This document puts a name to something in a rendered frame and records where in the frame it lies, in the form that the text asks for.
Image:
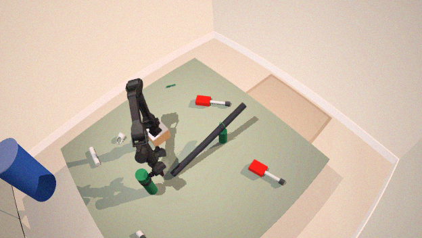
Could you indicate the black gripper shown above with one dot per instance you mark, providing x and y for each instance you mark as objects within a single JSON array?
[{"x": 156, "y": 166}]

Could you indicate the green cylinder with loop top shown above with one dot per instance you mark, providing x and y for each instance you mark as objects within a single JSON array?
[{"x": 223, "y": 136}]

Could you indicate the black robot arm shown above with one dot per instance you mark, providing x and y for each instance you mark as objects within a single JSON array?
[{"x": 139, "y": 127}]

